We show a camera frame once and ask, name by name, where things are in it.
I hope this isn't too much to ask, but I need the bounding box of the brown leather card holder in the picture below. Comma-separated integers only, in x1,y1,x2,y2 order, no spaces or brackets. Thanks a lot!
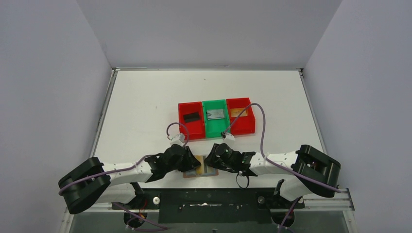
183,164,219,178

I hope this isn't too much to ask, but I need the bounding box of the gold credit card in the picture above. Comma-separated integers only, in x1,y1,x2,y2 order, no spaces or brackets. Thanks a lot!
195,155,205,176

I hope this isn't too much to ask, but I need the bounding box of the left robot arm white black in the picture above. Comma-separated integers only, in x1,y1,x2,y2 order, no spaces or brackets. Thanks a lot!
58,144,201,214

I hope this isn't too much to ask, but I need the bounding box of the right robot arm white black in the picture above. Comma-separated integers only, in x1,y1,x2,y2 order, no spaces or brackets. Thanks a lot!
205,143,341,207

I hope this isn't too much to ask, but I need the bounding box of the silver grey card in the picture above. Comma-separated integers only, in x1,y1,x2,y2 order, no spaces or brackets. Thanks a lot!
206,109,225,120

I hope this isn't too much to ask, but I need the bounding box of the black card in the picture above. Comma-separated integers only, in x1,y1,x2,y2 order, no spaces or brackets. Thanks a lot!
183,112,201,123

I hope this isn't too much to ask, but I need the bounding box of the orange gold card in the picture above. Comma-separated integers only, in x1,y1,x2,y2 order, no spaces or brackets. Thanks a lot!
229,108,248,118

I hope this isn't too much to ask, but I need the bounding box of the green middle bin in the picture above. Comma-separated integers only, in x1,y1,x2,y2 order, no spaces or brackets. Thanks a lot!
202,100,230,138

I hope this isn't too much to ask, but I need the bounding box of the right red bin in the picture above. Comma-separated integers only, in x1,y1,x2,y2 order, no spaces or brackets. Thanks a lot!
226,98,256,135

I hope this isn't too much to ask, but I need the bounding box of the red bin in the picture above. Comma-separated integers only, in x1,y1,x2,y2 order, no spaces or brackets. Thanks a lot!
226,98,256,135
178,101,206,140

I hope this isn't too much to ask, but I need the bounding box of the left red bin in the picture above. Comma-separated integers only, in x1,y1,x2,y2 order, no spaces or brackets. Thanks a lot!
178,101,206,140

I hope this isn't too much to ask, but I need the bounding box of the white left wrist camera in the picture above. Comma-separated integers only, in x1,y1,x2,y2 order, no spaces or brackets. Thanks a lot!
168,133,187,147

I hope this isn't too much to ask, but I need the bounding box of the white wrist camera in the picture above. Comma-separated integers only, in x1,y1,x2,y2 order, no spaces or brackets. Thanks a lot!
168,133,187,147
221,132,235,144

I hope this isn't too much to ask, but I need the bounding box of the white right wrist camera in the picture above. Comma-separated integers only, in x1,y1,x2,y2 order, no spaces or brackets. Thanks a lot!
221,132,235,144

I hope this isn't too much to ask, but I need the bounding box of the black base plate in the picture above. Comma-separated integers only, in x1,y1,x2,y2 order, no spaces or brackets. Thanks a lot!
112,188,293,224

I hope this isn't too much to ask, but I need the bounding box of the aluminium frame rail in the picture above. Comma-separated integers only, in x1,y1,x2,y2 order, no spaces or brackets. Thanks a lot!
64,189,355,213

